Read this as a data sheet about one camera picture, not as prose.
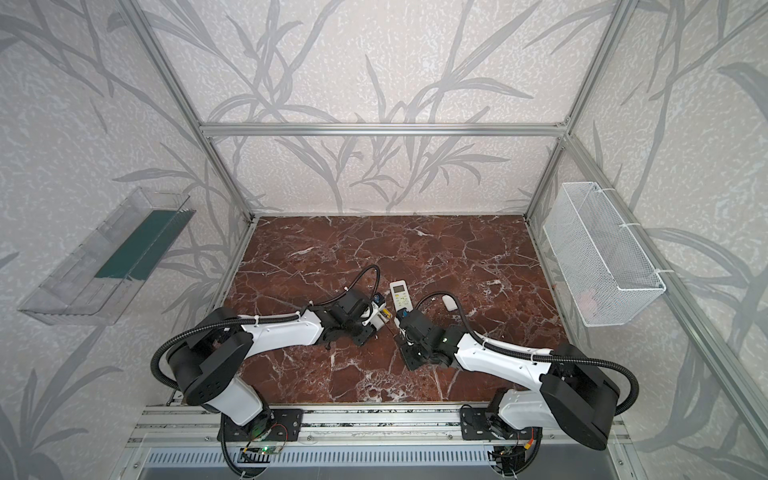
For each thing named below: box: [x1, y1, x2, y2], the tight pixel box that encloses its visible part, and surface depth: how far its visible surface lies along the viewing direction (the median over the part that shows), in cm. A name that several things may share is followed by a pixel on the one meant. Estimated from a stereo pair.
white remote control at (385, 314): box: [378, 306, 393, 323], surface depth 93 cm
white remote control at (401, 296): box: [389, 280, 414, 312], surface depth 98 cm
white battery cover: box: [442, 294, 458, 311], surface depth 98 cm
